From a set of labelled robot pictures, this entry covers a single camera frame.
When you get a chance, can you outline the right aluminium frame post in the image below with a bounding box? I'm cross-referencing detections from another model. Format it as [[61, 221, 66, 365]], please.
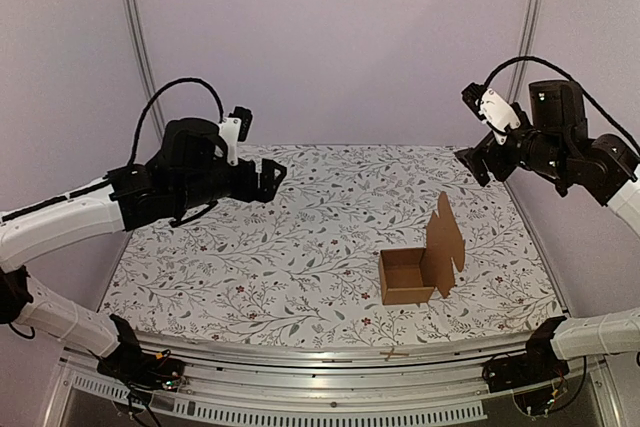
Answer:
[[507, 0, 543, 103]]

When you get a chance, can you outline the brown cardboard box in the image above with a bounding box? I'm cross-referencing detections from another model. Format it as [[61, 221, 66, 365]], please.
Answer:
[[379, 192, 466, 306]]

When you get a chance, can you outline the aluminium frame post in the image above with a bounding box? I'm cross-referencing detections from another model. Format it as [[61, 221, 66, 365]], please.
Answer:
[[121, 0, 166, 152], [507, 0, 543, 103]]

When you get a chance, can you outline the aluminium front rail base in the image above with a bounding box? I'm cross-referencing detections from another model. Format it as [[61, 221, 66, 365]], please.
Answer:
[[39, 334, 630, 426]]

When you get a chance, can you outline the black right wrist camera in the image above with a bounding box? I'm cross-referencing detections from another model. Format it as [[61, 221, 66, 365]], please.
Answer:
[[461, 83, 521, 144]]

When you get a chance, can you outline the floral patterned table mat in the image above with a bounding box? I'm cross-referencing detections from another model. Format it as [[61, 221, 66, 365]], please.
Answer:
[[101, 146, 562, 349]]

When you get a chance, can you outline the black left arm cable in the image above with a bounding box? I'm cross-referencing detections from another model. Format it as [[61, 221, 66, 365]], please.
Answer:
[[127, 77, 224, 168]]

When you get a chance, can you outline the left aluminium frame post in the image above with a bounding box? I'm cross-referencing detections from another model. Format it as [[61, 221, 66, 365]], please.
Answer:
[[121, 0, 166, 152]]

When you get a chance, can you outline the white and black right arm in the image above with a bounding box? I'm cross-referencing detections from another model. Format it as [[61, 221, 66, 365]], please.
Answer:
[[455, 80, 639, 392]]

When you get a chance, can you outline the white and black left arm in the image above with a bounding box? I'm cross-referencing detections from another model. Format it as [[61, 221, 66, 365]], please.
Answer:
[[1, 111, 287, 391]]

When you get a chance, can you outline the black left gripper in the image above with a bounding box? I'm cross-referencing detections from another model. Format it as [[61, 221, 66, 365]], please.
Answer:
[[176, 158, 287, 213]]

